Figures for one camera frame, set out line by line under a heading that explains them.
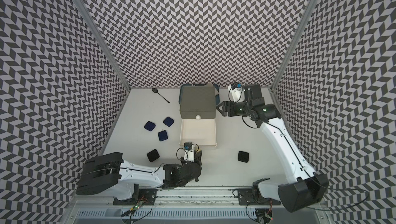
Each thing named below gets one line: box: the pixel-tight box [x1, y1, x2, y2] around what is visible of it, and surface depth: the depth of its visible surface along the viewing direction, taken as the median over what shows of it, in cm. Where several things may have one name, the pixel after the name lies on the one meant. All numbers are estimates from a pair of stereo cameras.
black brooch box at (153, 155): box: [146, 148, 160, 163], surface depth 87 cm
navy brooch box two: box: [162, 116, 175, 127], surface depth 101 cm
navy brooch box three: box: [157, 130, 169, 142], surface depth 95 cm
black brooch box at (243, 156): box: [237, 150, 250, 163], surface depth 88 cm
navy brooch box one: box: [143, 120, 156, 132], surface depth 98 cm
